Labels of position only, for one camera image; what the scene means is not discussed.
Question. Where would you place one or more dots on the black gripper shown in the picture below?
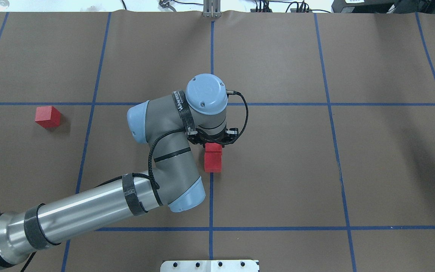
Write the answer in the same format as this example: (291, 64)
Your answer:
(206, 140)

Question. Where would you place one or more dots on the red block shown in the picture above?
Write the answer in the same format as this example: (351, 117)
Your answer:
(47, 116)
(213, 148)
(213, 162)

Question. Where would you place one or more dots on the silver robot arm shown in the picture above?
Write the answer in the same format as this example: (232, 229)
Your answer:
(195, 115)

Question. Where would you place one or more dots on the black box with label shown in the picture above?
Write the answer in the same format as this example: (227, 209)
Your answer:
(362, 6)

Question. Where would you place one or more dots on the aluminium frame post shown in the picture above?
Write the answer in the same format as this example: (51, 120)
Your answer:
(212, 9)

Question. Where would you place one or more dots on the white pedestal column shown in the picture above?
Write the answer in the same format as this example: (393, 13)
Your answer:
(210, 266)

